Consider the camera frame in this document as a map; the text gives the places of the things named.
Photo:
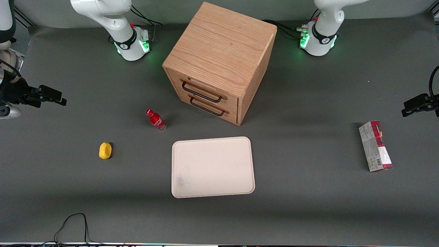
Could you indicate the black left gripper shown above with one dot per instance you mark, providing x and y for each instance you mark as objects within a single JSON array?
[{"x": 421, "y": 103}]

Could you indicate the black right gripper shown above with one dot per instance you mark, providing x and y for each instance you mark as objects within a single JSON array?
[{"x": 13, "y": 91}]

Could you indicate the red coke bottle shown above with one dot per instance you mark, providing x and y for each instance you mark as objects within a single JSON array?
[{"x": 156, "y": 120}]

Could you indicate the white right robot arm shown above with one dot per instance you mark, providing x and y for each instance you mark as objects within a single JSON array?
[{"x": 116, "y": 20}]

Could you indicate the beige plastic tray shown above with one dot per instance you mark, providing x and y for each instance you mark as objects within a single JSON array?
[{"x": 212, "y": 168}]

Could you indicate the grey and red carton box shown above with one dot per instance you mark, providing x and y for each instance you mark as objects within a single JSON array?
[{"x": 375, "y": 145}]

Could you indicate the dark grey table mat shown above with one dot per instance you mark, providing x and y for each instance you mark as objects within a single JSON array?
[{"x": 308, "y": 206}]

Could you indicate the wooden drawer front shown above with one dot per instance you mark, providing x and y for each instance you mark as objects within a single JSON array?
[
  {"x": 205, "y": 90},
  {"x": 219, "y": 111}
]

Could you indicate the wooden drawer cabinet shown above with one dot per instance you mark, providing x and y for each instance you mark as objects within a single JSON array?
[{"x": 223, "y": 44}]

